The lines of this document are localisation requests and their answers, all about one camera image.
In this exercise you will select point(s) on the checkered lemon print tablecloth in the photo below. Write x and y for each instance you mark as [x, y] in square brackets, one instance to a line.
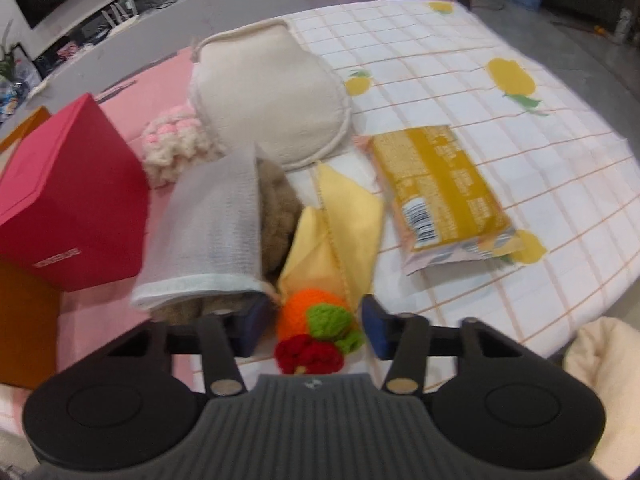
[500, 160]

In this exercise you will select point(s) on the pink mat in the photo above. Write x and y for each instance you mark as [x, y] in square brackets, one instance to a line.
[120, 110]

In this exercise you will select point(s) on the green plant in vase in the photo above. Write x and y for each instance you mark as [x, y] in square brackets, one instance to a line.
[6, 60]

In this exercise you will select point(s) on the yellow tissue packet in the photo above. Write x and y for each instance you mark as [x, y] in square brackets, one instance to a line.
[440, 185]

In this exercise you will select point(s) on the cream blanket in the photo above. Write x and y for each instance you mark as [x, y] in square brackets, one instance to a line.
[605, 370]

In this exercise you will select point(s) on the cream bath mitt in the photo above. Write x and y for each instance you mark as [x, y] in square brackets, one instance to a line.
[270, 100]

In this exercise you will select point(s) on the crocheted orange fruit toy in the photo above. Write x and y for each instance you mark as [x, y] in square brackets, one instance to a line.
[300, 315]

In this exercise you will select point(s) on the wooden frame drawer box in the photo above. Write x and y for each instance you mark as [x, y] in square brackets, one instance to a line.
[25, 325]

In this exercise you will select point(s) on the white router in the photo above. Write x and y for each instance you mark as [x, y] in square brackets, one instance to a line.
[120, 16]

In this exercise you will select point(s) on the white mesh bath mitt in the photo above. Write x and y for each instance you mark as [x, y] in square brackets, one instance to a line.
[210, 230]

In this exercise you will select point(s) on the red box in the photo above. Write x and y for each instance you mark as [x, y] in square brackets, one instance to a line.
[65, 200]

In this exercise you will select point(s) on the yellow cloth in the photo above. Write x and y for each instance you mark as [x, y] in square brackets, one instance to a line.
[345, 230]

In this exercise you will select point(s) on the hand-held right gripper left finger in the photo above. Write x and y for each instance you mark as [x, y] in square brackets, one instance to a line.
[250, 327]

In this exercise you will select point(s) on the pink white crocheted toy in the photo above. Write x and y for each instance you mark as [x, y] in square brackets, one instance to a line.
[170, 145]

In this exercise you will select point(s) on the brown fuzzy cloth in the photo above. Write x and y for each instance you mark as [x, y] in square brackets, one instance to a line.
[275, 215]

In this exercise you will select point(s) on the marble television cabinet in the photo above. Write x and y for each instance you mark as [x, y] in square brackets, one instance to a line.
[210, 15]

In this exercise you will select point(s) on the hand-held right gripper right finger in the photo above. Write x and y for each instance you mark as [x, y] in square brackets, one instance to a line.
[376, 327]

